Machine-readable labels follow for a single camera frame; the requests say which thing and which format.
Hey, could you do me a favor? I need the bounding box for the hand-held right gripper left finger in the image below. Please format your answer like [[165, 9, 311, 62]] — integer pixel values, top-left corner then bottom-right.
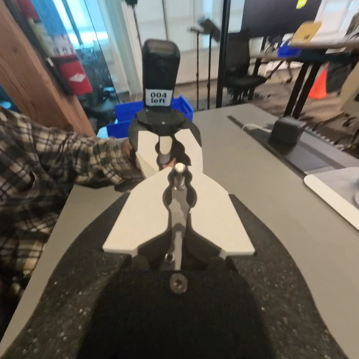
[[102, 168, 172, 257]]

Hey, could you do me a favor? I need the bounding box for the large black monitor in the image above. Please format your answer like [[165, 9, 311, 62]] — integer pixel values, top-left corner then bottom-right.
[[241, 0, 323, 37]]

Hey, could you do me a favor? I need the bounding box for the black power adapter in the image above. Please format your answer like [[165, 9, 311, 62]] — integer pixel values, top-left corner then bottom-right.
[[268, 116, 306, 152]]

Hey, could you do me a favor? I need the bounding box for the small blue bin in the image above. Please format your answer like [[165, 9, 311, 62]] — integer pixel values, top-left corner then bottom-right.
[[278, 45, 302, 58]]

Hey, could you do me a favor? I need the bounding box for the person's left hand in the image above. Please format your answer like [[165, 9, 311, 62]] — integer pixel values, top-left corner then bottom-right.
[[123, 138, 141, 169]]

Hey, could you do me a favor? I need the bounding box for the yellow laptop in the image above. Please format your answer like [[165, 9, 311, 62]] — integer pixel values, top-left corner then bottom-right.
[[292, 21, 321, 44]]

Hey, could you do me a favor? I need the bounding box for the large blue storage bin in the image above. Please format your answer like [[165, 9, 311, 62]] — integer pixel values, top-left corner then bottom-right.
[[107, 95, 194, 139]]

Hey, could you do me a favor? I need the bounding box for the person's left forearm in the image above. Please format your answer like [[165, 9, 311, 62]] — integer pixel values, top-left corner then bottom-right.
[[65, 130, 143, 187]]

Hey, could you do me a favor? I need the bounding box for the person's plaid shirt torso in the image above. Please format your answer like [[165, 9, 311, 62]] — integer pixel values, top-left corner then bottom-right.
[[0, 107, 85, 281]]

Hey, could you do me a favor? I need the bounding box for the silver hex bolt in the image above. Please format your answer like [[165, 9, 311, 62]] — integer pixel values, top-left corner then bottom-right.
[[172, 163, 188, 192]]

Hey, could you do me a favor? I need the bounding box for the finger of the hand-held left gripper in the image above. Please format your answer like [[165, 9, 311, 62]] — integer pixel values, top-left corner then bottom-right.
[[174, 128, 203, 174], [137, 131, 164, 179]]

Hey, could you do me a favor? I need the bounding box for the white flat tray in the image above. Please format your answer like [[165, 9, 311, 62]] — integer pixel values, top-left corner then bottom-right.
[[304, 167, 359, 232]]

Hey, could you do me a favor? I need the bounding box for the red fire extinguisher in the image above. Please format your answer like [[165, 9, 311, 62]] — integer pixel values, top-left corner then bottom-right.
[[45, 17, 93, 96]]

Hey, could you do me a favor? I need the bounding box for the wooden post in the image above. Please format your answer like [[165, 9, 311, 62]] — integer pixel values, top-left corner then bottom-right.
[[0, 0, 96, 138]]

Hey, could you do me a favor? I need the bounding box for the black office chair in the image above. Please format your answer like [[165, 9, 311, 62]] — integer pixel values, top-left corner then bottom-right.
[[224, 29, 267, 103]]

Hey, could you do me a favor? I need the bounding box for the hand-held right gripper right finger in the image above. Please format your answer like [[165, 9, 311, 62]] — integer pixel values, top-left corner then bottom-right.
[[185, 168, 256, 260]]

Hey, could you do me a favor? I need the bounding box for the wooden desk with black legs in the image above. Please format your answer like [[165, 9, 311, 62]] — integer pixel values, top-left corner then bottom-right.
[[258, 39, 359, 118]]

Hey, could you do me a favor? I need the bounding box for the black tripod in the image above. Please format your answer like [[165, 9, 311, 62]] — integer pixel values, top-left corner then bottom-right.
[[216, 0, 232, 108]]

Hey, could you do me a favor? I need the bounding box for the black music stand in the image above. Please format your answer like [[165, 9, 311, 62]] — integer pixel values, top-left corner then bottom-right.
[[188, 26, 204, 110], [198, 18, 222, 110]]

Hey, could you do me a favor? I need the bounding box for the white cable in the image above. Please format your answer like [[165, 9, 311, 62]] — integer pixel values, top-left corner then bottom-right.
[[243, 123, 272, 132]]

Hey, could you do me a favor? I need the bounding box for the orange traffic cone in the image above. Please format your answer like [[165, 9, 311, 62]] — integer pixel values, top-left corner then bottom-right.
[[308, 63, 329, 99]]

